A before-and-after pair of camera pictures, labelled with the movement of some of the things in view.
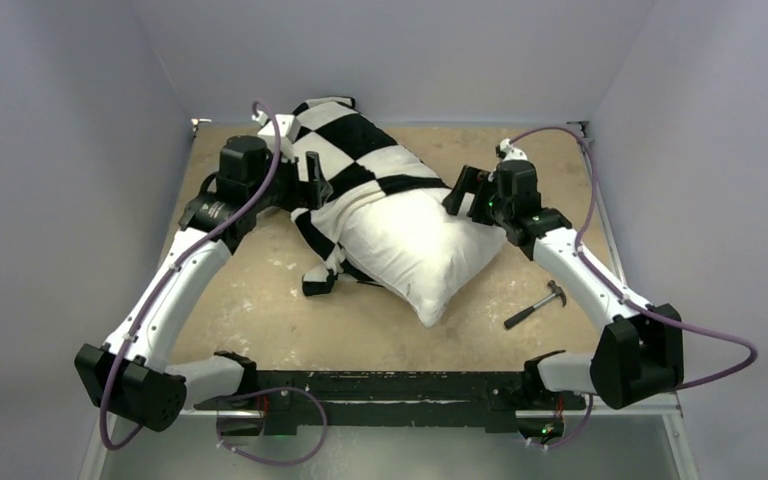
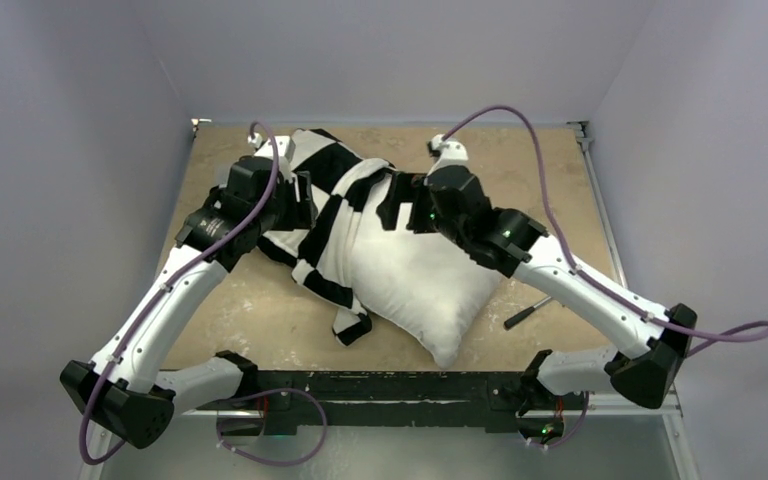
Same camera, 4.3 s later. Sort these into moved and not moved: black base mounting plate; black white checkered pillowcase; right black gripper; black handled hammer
Moved: black white checkered pillowcase; right black gripper
Not moved: black base mounting plate; black handled hammer
